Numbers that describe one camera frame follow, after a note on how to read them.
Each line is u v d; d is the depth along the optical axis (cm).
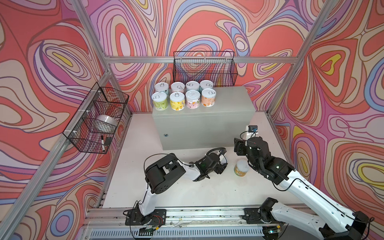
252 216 73
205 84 78
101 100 75
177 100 70
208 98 72
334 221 40
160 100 71
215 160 71
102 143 72
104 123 70
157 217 73
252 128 61
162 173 52
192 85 78
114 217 75
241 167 80
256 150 51
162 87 77
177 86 77
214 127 97
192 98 72
